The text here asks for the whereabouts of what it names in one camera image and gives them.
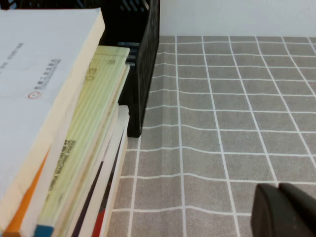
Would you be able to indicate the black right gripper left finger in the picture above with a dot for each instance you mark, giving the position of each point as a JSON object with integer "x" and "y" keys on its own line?
{"x": 269, "y": 214}

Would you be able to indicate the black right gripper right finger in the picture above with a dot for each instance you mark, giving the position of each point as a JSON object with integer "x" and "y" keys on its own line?
{"x": 303, "y": 209}

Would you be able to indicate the white book brown swirl cover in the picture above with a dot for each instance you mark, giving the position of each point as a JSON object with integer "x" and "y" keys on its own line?
{"x": 37, "y": 74}

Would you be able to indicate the white book with dark marks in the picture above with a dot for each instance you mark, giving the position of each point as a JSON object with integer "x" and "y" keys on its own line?
{"x": 106, "y": 177}

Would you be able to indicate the black plastic book stand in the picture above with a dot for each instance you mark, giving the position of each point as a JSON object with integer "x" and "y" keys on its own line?
{"x": 145, "y": 74}

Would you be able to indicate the yellow-green book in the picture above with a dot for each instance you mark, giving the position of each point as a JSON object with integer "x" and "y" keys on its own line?
{"x": 93, "y": 111}

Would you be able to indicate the white orange ROS2 book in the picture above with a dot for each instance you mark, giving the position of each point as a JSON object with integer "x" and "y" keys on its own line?
{"x": 24, "y": 197}

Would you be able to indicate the grey checkered tablecloth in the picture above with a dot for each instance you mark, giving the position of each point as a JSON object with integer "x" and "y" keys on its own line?
{"x": 222, "y": 123}

